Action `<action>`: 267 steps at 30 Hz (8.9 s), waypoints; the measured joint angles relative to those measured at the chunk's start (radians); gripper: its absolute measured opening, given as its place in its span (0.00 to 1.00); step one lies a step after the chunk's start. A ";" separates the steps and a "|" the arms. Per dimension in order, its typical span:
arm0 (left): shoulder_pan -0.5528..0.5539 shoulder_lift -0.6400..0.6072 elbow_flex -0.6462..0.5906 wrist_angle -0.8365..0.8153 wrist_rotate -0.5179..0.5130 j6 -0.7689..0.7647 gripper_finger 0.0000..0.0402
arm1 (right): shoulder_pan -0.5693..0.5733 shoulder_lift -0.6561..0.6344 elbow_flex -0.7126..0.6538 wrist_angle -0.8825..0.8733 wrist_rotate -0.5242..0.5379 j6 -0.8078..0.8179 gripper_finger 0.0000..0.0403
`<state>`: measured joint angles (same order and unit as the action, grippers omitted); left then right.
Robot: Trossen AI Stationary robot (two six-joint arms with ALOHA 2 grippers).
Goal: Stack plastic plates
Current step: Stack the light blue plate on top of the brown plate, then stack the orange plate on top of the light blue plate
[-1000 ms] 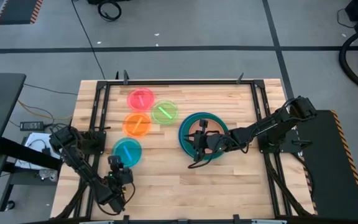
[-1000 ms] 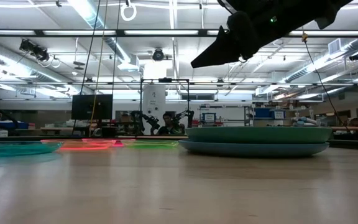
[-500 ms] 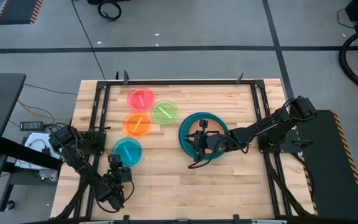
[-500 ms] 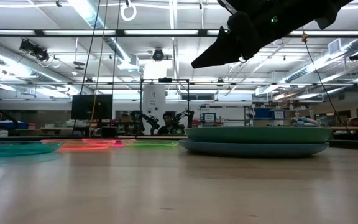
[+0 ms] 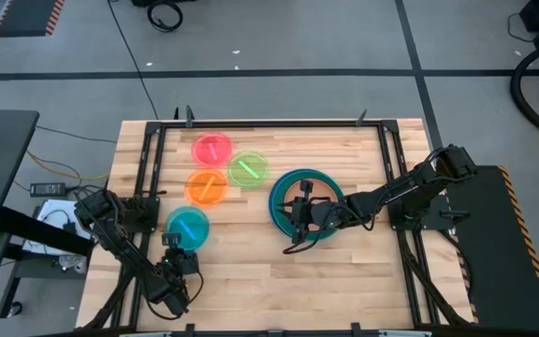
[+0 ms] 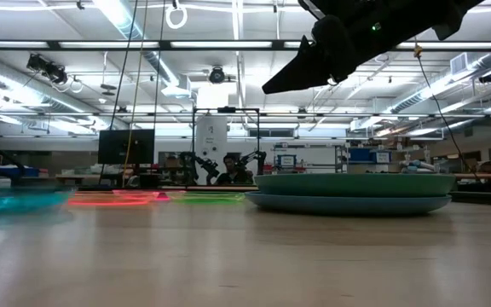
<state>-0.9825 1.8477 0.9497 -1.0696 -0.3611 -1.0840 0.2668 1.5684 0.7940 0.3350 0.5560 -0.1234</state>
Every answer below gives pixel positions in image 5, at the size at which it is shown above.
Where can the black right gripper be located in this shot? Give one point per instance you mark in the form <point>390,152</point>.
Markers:
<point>318,213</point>

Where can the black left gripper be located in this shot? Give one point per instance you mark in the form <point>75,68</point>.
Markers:
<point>180,264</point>

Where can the teal plastic plate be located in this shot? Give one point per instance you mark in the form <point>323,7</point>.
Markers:
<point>280,220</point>

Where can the tan plastic plate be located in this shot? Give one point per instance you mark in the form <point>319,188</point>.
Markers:
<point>325,192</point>

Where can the cyan translucent plastic plate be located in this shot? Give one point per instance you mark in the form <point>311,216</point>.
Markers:
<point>194,220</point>

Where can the pink translucent plastic plate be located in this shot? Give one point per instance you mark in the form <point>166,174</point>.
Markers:
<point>204,150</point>

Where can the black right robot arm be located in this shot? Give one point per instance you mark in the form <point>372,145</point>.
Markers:
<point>405,187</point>

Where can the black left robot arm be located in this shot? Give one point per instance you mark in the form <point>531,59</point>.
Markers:
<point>129,257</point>

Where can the blue plastic plate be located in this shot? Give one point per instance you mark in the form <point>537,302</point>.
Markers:
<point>271,201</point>

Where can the green translucent plastic plate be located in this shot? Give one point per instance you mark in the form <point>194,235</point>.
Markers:
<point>246,180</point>

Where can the orange translucent plastic plate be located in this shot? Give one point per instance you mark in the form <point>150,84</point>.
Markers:
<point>197,192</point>

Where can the white paper sheet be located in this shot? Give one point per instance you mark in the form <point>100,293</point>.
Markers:
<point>49,213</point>

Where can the black power adapter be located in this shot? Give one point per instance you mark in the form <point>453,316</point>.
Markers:
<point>47,189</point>

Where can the black hazard-striped platform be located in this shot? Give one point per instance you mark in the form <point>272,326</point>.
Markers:
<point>499,243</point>

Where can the black hazard-striped floor mat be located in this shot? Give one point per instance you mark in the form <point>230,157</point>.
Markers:
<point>26,16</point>

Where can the black metal table frame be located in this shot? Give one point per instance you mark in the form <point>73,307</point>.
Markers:
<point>269,124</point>

